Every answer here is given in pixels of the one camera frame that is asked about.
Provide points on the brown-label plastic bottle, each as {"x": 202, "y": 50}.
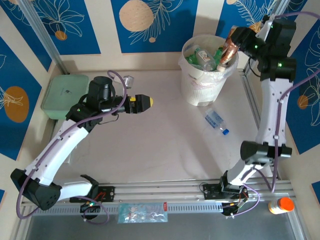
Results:
{"x": 228, "y": 53}

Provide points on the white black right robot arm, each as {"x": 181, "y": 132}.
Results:
{"x": 272, "y": 112}

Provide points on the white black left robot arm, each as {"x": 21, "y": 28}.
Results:
{"x": 55, "y": 155}

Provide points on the white ribbed waste bin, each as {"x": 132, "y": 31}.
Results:
{"x": 200, "y": 96}

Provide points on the pale green lunch box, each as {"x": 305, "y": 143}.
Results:
{"x": 62, "y": 95}

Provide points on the face mask plastic packet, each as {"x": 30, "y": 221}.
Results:
{"x": 70, "y": 157}

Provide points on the blue-white label bottle blue cap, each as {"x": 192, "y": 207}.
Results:
{"x": 214, "y": 118}

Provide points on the printed clear plastic packet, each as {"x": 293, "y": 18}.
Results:
{"x": 142, "y": 212}

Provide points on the grey metal sheet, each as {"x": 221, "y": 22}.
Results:
{"x": 200, "y": 230}

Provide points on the orange-capped small bottle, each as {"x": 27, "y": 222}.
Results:
{"x": 286, "y": 203}

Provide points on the aluminium frame post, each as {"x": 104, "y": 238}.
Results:
{"x": 42, "y": 32}
{"x": 291, "y": 6}

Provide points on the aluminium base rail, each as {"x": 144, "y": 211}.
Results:
{"x": 155, "y": 190}

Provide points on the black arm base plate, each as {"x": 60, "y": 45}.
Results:
{"x": 107, "y": 193}
{"x": 210, "y": 191}

